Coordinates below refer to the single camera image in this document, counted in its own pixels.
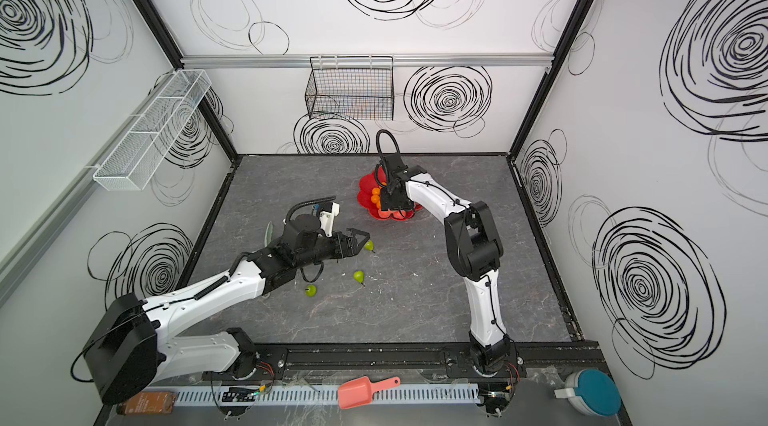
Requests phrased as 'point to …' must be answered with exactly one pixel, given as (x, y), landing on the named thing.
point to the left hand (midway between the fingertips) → (363, 237)
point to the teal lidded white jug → (592, 392)
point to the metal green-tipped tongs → (269, 234)
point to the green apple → (312, 290)
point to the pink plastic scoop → (359, 392)
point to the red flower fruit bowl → (373, 180)
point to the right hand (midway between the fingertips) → (388, 203)
